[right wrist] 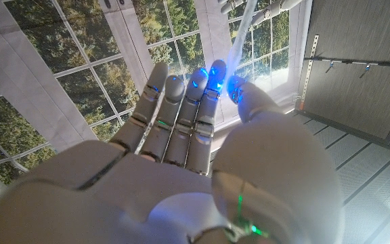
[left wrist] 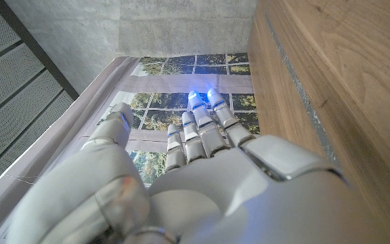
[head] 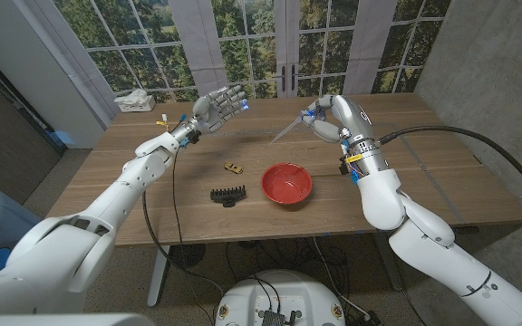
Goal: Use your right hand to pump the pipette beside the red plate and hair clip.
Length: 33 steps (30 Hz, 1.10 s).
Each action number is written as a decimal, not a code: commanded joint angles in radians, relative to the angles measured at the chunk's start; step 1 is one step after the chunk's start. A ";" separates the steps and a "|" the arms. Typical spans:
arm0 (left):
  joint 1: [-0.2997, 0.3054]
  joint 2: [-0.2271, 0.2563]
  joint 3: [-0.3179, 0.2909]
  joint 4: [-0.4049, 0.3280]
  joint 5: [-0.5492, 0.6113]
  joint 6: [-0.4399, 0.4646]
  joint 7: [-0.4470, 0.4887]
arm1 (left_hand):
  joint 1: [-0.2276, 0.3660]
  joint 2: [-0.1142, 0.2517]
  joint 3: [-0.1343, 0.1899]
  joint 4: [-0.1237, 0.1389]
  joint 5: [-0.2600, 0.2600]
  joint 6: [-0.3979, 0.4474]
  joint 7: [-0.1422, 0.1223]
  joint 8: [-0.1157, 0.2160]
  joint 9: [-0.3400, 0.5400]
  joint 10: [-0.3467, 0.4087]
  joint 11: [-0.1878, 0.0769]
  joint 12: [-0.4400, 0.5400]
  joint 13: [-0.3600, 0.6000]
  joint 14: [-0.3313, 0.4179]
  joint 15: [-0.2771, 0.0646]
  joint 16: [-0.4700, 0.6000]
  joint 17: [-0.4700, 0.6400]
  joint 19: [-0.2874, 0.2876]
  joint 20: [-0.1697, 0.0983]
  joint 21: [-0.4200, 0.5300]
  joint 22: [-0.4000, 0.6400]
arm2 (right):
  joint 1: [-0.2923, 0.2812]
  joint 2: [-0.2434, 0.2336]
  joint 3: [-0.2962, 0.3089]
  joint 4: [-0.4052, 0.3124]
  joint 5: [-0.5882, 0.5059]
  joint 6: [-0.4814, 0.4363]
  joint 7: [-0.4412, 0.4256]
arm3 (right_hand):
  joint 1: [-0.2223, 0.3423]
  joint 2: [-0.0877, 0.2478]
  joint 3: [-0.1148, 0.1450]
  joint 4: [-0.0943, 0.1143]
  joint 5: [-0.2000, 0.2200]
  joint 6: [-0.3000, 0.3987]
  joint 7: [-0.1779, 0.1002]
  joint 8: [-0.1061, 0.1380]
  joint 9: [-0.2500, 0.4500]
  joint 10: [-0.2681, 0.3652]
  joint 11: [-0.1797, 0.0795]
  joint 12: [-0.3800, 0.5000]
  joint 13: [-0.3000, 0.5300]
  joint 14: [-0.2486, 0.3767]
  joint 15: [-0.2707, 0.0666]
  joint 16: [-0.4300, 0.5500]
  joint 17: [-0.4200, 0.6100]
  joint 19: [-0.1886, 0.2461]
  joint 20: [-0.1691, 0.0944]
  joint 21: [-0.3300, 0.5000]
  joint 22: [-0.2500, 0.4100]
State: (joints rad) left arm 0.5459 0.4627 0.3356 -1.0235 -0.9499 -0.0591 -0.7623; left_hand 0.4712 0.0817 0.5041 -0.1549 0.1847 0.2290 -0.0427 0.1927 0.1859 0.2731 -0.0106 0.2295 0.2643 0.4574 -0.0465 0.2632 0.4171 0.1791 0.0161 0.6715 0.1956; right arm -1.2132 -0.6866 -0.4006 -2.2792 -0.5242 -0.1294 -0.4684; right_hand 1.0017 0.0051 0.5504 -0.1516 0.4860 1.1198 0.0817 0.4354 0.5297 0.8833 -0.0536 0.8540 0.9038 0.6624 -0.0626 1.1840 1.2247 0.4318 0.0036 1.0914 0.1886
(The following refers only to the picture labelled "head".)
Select white table leg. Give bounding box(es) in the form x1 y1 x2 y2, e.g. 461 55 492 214
146 245 171 308

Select printed window backdrop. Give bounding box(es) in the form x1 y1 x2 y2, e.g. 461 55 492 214
29 0 452 104

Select white tissue box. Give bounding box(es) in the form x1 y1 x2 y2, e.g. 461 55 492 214
113 88 157 113

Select white robot torso base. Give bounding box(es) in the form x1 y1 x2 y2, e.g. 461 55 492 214
215 270 346 326

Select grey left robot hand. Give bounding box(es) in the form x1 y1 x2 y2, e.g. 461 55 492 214
169 84 249 147

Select tangled black floor cables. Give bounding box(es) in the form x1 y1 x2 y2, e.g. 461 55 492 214
224 238 351 295

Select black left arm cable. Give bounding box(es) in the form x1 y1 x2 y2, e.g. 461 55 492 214
140 149 226 298

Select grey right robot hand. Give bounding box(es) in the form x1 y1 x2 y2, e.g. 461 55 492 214
300 93 376 146

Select white floor cable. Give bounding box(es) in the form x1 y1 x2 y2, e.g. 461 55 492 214
313 237 371 318

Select clear plastic pipette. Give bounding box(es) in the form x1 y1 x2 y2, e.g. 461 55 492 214
268 115 307 145

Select red bowl plate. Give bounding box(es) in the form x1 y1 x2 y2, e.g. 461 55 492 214
260 162 314 206

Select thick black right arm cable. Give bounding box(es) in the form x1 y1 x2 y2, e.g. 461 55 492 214
377 125 522 207

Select round black fan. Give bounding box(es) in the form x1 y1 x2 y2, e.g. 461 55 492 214
169 244 207 270

